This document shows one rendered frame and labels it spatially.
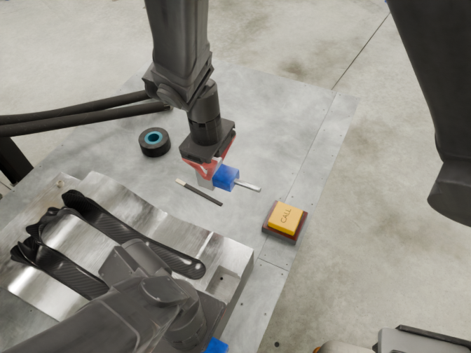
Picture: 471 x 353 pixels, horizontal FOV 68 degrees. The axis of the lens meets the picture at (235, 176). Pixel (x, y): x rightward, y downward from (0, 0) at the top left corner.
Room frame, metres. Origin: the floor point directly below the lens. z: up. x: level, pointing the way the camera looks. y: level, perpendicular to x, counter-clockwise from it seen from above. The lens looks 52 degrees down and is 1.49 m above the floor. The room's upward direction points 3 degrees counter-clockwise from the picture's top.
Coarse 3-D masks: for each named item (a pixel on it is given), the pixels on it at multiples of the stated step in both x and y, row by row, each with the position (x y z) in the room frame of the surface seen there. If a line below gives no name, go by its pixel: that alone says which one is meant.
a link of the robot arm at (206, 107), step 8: (208, 80) 0.46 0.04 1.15; (208, 88) 0.44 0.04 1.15; (216, 88) 0.44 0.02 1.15; (200, 96) 0.42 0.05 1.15; (208, 96) 0.42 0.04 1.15; (216, 96) 0.44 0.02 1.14; (200, 104) 0.42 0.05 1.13; (208, 104) 0.42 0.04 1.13; (216, 104) 0.43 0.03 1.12; (192, 112) 0.42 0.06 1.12; (200, 112) 0.42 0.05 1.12; (208, 112) 0.42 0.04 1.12; (216, 112) 0.43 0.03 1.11; (200, 120) 0.42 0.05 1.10; (208, 120) 0.42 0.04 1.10
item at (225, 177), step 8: (216, 168) 0.44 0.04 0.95; (224, 168) 0.44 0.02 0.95; (232, 168) 0.44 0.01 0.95; (200, 176) 0.43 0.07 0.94; (216, 176) 0.42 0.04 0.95; (224, 176) 0.42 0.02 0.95; (232, 176) 0.42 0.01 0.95; (200, 184) 0.43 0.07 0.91; (208, 184) 0.42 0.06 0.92; (216, 184) 0.42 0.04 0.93; (224, 184) 0.41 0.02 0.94; (232, 184) 0.41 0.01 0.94; (240, 184) 0.41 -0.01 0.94; (248, 184) 0.40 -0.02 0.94
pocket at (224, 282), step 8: (216, 272) 0.25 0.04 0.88; (224, 272) 0.26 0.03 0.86; (232, 272) 0.25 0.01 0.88; (216, 280) 0.24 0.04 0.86; (224, 280) 0.24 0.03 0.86; (232, 280) 0.24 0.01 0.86; (208, 288) 0.22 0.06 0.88; (216, 288) 0.23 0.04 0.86; (224, 288) 0.23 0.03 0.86; (232, 288) 0.23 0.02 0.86; (224, 296) 0.21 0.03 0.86; (232, 296) 0.21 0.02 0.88
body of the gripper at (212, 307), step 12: (204, 300) 0.16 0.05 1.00; (216, 300) 0.16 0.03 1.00; (204, 312) 0.15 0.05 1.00; (216, 312) 0.14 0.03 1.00; (204, 324) 0.12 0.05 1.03; (192, 336) 0.10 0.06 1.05; (204, 336) 0.11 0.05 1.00; (156, 348) 0.10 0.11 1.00; (168, 348) 0.10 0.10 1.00; (180, 348) 0.10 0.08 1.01; (192, 348) 0.10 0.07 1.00
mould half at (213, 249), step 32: (64, 192) 0.46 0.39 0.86; (96, 192) 0.41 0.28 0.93; (128, 192) 0.42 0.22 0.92; (32, 224) 0.38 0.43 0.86; (64, 224) 0.34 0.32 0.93; (128, 224) 0.35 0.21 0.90; (160, 224) 0.36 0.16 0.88; (192, 224) 0.35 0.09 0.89; (0, 256) 0.31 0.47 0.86; (96, 256) 0.28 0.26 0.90; (192, 256) 0.28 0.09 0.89; (224, 256) 0.28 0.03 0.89; (32, 288) 0.22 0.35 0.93; (64, 288) 0.22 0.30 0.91; (224, 320) 0.18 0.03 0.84
